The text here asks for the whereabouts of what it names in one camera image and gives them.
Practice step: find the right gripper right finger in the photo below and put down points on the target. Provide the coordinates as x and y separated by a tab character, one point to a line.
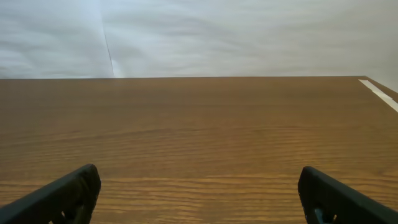
329	196

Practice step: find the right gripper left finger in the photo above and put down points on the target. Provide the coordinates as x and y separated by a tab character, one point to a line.
68	196

